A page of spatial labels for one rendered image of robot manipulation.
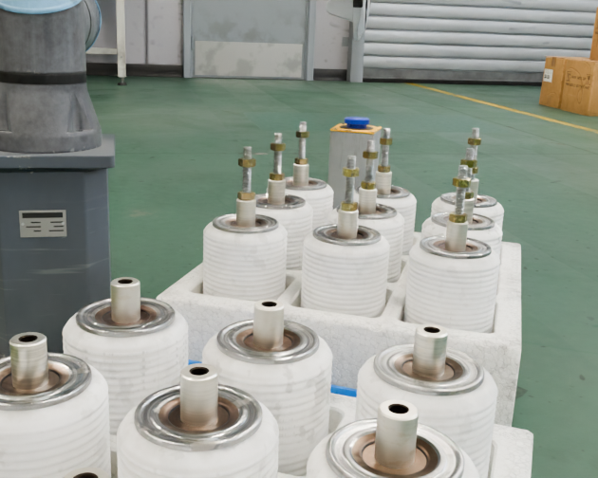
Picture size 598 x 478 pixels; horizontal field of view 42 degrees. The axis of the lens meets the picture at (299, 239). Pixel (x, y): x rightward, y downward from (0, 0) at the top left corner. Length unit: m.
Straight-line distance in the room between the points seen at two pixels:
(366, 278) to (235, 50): 5.24
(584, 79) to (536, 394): 3.75
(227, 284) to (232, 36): 5.19
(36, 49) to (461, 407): 0.73
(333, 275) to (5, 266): 0.46
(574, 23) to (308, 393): 6.47
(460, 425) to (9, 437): 0.28
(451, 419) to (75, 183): 0.66
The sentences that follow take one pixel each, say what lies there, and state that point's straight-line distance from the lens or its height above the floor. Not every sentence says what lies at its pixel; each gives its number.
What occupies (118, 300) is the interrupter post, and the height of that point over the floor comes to 0.27.
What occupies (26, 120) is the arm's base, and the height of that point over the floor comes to 0.34.
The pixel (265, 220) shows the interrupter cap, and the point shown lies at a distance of 0.89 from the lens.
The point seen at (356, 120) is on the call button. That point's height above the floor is 0.33.
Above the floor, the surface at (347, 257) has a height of 0.24.
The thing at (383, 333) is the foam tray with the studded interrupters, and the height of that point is 0.17.
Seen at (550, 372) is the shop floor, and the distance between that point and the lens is 1.19.
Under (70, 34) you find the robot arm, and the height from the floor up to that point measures 0.45.
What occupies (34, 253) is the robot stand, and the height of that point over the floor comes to 0.17.
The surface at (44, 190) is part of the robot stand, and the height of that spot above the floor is 0.25.
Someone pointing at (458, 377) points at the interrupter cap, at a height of 0.25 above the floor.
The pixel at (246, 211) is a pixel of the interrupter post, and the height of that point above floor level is 0.27.
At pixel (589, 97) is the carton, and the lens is 4.69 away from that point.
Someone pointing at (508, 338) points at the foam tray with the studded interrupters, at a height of 0.18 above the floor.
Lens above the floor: 0.48
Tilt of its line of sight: 16 degrees down
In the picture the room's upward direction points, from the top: 2 degrees clockwise
